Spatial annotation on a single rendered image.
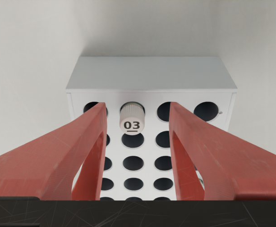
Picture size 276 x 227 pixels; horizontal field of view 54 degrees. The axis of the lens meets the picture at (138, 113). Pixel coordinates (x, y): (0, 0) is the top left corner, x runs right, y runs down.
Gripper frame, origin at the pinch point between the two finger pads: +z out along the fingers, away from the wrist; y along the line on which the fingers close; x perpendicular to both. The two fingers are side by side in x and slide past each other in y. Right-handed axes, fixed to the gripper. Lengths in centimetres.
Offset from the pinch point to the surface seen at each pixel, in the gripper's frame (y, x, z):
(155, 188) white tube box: -1.1, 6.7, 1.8
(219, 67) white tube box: -4.5, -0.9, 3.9
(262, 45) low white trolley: -7.2, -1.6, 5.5
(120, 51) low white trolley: 1.0, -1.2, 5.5
